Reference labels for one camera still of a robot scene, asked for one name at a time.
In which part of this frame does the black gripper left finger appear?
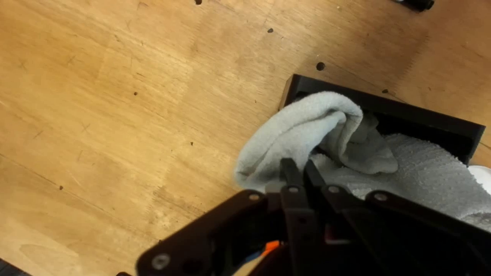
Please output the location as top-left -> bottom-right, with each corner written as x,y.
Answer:
135,158 -> 328,276

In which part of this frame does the black perforated box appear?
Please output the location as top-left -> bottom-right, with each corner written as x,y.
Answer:
278,74 -> 486,166

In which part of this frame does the white cloth towel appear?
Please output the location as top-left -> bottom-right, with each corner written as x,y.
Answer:
233,90 -> 491,235

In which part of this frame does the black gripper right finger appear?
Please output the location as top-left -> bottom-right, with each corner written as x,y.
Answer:
305,158 -> 491,276

